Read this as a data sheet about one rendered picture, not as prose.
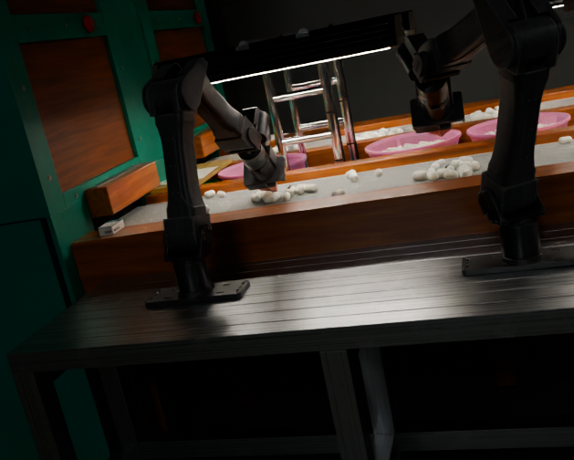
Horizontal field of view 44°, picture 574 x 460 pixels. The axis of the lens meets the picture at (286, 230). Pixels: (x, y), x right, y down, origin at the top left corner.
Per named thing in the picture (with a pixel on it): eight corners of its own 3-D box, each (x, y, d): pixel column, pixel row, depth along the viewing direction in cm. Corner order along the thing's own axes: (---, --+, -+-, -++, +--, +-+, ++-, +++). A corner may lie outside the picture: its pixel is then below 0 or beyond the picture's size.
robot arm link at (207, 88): (228, 134, 163) (151, 51, 138) (263, 129, 159) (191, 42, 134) (219, 182, 158) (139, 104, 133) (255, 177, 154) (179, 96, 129)
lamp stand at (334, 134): (345, 209, 178) (311, 26, 167) (268, 220, 183) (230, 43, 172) (355, 190, 196) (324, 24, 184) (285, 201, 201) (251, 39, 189)
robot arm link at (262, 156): (248, 146, 169) (238, 131, 163) (271, 145, 167) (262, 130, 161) (245, 172, 166) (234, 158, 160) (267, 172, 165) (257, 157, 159)
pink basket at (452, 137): (481, 169, 189) (476, 134, 187) (385, 192, 187) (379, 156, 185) (445, 156, 215) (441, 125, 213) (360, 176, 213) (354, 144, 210)
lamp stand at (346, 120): (363, 173, 215) (337, 21, 204) (299, 182, 220) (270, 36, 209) (370, 161, 233) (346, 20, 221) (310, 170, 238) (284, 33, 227)
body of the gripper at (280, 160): (245, 165, 175) (235, 151, 168) (286, 159, 172) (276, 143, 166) (245, 189, 172) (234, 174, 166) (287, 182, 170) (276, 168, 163)
